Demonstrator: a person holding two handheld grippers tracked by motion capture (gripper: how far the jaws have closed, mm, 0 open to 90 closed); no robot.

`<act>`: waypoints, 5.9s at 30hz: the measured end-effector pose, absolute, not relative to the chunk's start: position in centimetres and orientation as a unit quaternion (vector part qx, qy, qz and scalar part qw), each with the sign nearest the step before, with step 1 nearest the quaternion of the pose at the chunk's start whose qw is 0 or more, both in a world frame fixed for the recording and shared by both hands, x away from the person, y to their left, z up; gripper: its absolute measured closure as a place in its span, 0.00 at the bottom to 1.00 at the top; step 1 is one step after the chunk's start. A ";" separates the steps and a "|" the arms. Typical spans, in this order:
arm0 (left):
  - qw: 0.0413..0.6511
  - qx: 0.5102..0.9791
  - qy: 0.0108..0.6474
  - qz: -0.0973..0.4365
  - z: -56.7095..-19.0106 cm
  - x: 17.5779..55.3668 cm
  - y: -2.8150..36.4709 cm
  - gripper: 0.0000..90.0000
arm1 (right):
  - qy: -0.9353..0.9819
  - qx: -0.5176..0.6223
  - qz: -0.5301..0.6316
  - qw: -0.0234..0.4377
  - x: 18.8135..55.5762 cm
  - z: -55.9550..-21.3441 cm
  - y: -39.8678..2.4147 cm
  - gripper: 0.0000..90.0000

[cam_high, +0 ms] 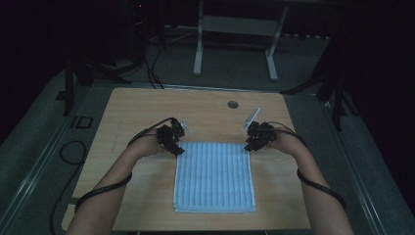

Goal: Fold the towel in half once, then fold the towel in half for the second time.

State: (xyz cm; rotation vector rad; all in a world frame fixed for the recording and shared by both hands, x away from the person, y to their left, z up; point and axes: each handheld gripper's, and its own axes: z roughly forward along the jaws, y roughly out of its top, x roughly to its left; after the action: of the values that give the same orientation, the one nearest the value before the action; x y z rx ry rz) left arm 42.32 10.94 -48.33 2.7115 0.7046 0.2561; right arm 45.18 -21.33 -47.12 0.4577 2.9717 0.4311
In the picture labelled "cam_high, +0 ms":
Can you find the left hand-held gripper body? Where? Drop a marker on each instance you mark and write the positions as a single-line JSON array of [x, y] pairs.
[[168, 132]]

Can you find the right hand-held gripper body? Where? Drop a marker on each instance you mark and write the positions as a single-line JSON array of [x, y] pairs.
[[261, 132]]

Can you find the blue striped towel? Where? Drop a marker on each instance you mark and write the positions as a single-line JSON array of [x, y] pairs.
[[213, 176]]

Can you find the person's left hand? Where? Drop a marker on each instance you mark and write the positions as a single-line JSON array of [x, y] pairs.
[[147, 145]]

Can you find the person's right hand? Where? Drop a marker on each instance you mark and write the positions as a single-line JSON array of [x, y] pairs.
[[287, 142]]

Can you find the black tripod stand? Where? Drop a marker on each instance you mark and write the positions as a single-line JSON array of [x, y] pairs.
[[337, 98], [69, 84]]

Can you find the metal floor rail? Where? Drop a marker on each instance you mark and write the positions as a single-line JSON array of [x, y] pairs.
[[208, 87], [355, 169], [36, 169]]

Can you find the white metal desk frame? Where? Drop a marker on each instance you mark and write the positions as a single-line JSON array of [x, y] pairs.
[[238, 25]]

